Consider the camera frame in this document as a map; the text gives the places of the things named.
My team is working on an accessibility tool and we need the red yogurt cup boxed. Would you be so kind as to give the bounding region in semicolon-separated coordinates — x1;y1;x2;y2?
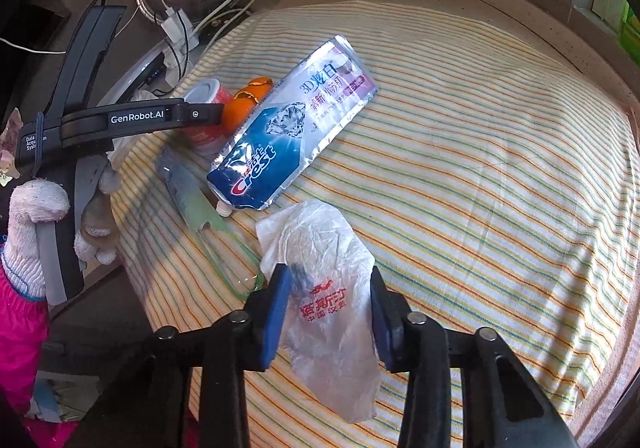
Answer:
182;78;236;156

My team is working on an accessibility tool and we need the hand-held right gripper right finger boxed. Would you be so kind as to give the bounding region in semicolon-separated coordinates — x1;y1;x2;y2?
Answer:
370;265;581;448

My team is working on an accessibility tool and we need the striped cloth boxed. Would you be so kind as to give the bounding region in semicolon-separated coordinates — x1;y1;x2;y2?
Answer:
107;1;636;448

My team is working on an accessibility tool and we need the person's left forearm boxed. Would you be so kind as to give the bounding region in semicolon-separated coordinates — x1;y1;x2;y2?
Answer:
0;258;81;448

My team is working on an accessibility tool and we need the orange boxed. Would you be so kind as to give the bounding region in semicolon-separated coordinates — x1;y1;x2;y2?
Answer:
221;77;273;138

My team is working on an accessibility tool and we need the clear toothbrush case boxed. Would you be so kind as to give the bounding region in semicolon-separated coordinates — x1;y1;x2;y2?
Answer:
155;147;268;301

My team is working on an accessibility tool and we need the white charger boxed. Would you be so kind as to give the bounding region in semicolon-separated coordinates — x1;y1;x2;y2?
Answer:
160;8;198;49

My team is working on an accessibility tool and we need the white round appliance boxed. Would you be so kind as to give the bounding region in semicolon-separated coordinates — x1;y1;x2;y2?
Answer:
97;41;173;104

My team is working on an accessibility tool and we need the person's left hand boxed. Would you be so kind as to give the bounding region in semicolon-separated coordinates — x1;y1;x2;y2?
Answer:
0;168;121;301

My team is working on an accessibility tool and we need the silver blue toothpaste tube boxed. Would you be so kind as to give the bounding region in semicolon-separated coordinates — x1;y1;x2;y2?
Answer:
206;34;380;218

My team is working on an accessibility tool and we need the translucent white plastic bag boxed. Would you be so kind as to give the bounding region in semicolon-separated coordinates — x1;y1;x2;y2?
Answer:
255;201;383;425

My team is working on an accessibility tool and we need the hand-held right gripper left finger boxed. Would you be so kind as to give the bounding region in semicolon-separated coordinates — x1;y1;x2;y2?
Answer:
85;263;296;448

